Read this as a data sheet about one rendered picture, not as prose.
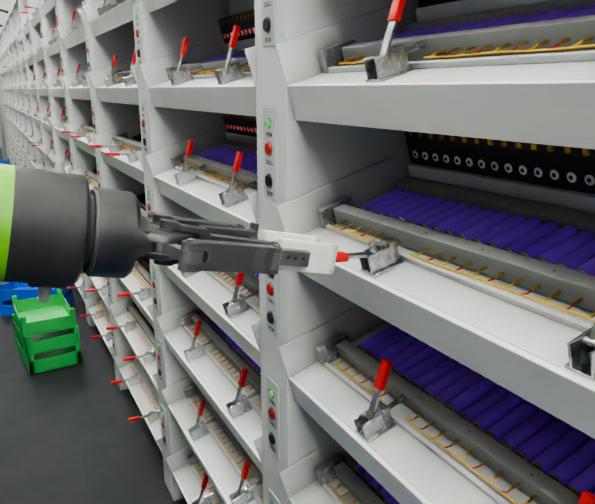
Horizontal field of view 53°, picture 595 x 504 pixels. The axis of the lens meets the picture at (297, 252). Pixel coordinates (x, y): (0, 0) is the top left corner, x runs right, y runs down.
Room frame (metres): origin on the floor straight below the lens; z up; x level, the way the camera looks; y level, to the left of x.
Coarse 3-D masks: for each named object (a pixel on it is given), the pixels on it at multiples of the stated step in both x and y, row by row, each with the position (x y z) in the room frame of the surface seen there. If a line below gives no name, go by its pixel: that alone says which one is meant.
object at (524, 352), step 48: (336, 192) 0.80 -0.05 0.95; (384, 192) 0.84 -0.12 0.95; (528, 192) 0.64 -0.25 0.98; (576, 192) 0.59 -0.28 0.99; (336, 240) 0.73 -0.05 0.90; (336, 288) 0.68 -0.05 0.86; (384, 288) 0.58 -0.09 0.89; (432, 288) 0.55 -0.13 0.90; (432, 336) 0.52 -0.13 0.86; (480, 336) 0.46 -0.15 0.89; (528, 336) 0.44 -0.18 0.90; (576, 336) 0.42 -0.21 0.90; (528, 384) 0.42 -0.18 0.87; (576, 384) 0.37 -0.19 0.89
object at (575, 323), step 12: (360, 240) 0.70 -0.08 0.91; (420, 264) 0.60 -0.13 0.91; (432, 264) 0.59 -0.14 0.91; (444, 276) 0.57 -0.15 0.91; (456, 276) 0.55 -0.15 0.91; (480, 288) 0.52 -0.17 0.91; (492, 288) 0.51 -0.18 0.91; (504, 300) 0.50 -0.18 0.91; (516, 300) 0.48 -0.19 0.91; (528, 300) 0.48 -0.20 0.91; (540, 312) 0.46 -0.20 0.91; (552, 312) 0.45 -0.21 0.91; (564, 324) 0.44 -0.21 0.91; (576, 324) 0.43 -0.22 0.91; (588, 324) 0.42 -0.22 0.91
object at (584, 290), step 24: (336, 216) 0.77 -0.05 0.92; (360, 216) 0.72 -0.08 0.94; (384, 216) 0.70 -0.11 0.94; (408, 240) 0.64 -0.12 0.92; (432, 240) 0.61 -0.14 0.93; (456, 240) 0.59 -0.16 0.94; (456, 264) 0.58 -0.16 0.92; (480, 264) 0.55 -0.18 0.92; (504, 264) 0.52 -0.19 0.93; (528, 264) 0.50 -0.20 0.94; (552, 264) 0.49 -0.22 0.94; (504, 288) 0.50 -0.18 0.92; (528, 288) 0.50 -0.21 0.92; (552, 288) 0.48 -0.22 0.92; (576, 288) 0.46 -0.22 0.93; (576, 312) 0.44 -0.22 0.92
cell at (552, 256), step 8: (584, 232) 0.54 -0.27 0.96; (592, 232) 0.54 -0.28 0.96; (568, 240) 0.54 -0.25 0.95; (576, 240) 0.53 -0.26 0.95; (584, 240) 0.53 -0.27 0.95; (592, 240) 0.54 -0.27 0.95; (552, 248) 0.53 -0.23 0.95; (560, 248) 0.53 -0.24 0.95; (568, 248) 0.53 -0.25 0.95; (576, 248) 0.53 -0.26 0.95; (544, 256) 0.52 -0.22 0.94; (552, 256) 0.52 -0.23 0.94; (560, 256) 0.52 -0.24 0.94
